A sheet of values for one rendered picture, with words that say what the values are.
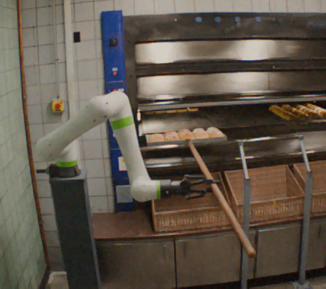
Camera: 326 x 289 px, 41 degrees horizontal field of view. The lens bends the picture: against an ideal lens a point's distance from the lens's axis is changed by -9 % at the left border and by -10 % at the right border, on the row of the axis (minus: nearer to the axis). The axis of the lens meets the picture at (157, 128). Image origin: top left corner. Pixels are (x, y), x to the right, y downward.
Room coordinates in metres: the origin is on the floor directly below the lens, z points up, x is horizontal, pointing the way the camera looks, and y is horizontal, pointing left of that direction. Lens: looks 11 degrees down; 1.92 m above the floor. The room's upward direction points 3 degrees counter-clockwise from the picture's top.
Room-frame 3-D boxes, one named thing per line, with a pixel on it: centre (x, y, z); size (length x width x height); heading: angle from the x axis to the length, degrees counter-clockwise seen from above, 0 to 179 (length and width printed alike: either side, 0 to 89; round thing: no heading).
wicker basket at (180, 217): (3.27, -0.20, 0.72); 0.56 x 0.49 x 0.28; 93
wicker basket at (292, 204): (3.30, -0.79, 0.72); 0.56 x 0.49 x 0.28; 94
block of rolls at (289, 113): (4.03, -1.32, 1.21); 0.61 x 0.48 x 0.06; 2
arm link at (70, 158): (2.47, 0.52, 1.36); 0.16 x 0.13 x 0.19; 155
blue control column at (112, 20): (4.45, 0.33, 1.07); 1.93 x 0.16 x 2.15; 2
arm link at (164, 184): (2.17, -0.02, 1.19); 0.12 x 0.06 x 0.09; 3
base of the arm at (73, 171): (2.48, 0.57, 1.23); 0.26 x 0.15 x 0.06; 93
